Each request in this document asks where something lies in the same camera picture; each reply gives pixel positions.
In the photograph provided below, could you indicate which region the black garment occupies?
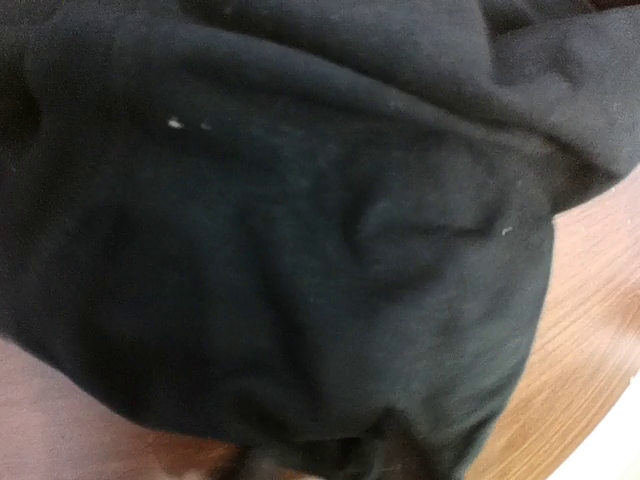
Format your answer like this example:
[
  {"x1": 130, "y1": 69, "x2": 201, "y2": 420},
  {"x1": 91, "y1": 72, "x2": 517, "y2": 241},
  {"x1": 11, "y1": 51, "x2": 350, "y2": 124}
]
[{"x1": 1, "y1": 1, "x2": 639, "y2": 479}]

